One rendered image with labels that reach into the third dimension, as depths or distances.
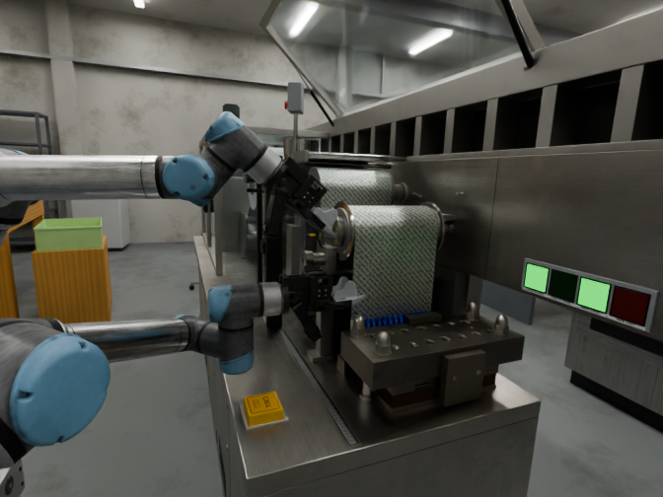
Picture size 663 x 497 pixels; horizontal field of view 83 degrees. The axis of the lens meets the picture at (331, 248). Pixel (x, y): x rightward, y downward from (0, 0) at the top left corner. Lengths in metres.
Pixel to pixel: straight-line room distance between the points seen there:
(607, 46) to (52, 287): 3.81
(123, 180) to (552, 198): 0.80
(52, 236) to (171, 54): 5.19
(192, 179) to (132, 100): 7.52
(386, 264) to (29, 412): 0.71
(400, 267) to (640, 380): 2.19
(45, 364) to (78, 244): 3.34
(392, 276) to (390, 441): 0.38
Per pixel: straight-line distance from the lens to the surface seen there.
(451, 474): 0.94
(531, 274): 0.91
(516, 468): 1.08
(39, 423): 0.55
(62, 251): 3.84
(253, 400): 0.85
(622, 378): 3.01
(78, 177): 0.74
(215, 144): 0.81
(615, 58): 0.87
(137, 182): 0.71
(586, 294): 0.84
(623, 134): 0.83
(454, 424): 0.87
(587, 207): 0.84
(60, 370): 0.54
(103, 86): 8.26
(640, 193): 0.80
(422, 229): 0.98
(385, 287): 0.95
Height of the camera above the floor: 1.38
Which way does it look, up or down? 11 degrees down
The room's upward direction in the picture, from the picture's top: 2 degrees clockwise
